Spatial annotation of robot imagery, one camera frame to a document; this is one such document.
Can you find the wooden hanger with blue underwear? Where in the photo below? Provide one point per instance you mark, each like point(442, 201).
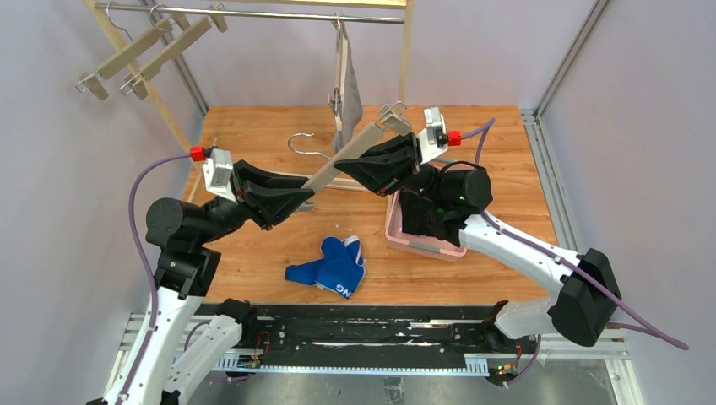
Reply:
point(390, 123)

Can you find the pink plastic laundry basket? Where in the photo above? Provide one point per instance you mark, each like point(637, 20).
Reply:
point(417, 244)

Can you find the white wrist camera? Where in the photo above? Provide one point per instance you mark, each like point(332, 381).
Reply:
point(217, 174)
point(433, 139)

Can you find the wooden clothes rack frame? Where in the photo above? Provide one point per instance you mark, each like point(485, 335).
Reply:
point(266, 83)

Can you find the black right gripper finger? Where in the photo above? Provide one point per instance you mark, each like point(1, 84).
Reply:
point(397, 151)
point(381, 179)

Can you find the empty wooden clip hanger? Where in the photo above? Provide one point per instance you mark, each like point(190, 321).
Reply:
point(124, 56)

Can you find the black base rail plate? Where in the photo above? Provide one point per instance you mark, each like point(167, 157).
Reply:
point(374, 336)

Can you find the black underwear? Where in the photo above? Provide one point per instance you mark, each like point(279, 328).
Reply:
point(424, 218)

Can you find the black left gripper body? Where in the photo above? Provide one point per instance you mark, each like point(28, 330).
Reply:
point(241, 191)

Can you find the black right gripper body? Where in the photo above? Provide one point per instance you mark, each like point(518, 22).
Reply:
point(414, 162)

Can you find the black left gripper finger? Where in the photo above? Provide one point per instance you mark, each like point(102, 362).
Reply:
point(246, 173)
point(282, 203)

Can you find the wooden hanger with grey underwear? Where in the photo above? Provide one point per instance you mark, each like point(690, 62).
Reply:
point(336, 98)

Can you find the blue underwear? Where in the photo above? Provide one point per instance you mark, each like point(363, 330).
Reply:
point(340, 270)

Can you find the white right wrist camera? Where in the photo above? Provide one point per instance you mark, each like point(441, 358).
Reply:
point(433, 139)

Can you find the metal hanging rod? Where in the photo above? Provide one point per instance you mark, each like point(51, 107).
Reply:
point(247, 14)

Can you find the grey underwear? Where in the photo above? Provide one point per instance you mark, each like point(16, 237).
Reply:
point(353, 107)

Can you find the wooden clip hanger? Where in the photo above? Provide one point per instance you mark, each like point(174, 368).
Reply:
point(138, 83)
point(124, 56)

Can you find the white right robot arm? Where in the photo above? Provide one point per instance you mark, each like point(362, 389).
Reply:
point(581, 287)

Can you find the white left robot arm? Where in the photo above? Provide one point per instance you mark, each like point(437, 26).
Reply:
point(154, 373)

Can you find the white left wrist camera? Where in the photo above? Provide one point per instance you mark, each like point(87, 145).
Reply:
point(217, 174)

